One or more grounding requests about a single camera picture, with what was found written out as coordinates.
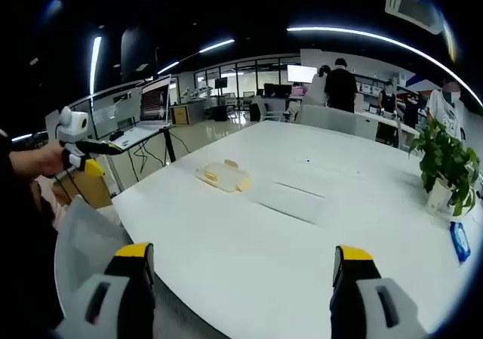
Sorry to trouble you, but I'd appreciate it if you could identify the ceiling air vent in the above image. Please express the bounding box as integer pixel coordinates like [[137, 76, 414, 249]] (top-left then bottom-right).
[[384, 0, 445, 35]]

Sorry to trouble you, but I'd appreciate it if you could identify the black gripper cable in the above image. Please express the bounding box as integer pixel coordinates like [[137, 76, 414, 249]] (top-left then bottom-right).
[[54, 165, 94, 207]]

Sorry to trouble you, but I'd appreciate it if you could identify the person's left hand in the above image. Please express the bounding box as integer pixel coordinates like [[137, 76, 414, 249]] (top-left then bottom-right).
[[13, 142, 76, 178]]

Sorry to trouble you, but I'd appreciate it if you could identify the person's dark clothing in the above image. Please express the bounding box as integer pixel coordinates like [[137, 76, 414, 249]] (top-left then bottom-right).
[[0, 172, 66, 334]]

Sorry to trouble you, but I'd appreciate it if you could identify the green potted plant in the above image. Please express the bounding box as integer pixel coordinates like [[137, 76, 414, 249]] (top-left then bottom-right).
[[408, 117, 482, 217]]

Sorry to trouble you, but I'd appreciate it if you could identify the laptop stand table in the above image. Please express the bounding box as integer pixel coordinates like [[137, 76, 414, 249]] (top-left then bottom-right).
[[105, 125, 177, 193]]

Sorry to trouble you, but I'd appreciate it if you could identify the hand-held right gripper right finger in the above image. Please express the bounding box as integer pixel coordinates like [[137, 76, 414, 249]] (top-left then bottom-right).
[[329, 245, 430, 339]]

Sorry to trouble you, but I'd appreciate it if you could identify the white chair back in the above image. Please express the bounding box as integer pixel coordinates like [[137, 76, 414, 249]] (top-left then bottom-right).
[[295, 104, 380, 142]]

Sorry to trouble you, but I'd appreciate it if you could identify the wooden cabinet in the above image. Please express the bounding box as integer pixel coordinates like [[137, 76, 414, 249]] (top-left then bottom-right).
[[169, 103, 192, 128]]

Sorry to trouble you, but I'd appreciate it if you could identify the brown cardboard box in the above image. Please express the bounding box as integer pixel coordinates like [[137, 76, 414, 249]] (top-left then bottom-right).
[[51, 156, 114, 208]]

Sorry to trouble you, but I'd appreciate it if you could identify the open laptop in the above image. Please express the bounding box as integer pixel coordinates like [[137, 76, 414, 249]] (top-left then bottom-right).
[[109, 74, 173, 151]]

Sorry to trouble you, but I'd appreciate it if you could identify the blue wet wipe packet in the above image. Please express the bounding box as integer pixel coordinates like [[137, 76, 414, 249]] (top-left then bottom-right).
[[448, 220, 472, 265]]

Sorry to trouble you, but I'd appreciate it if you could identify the clear lid with yellow plastic buckle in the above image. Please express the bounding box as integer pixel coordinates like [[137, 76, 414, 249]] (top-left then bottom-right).
[[195, 159, 254, 194]]

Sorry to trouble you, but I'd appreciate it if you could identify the white office chair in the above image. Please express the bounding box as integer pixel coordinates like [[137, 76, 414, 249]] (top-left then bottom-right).
[[54, 194, 134, 317]]

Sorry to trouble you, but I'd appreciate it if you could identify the bright wall screen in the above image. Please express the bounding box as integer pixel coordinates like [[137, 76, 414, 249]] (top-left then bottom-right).
[[286, 63, 318, 85]]

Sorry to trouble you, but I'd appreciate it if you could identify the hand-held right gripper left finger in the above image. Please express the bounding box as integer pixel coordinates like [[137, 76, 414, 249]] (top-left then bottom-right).
[[55, 242, 157, 339]]

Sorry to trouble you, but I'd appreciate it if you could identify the pink cloth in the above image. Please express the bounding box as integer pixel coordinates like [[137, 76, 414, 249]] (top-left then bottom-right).
[[32, 175, 68, 233]]

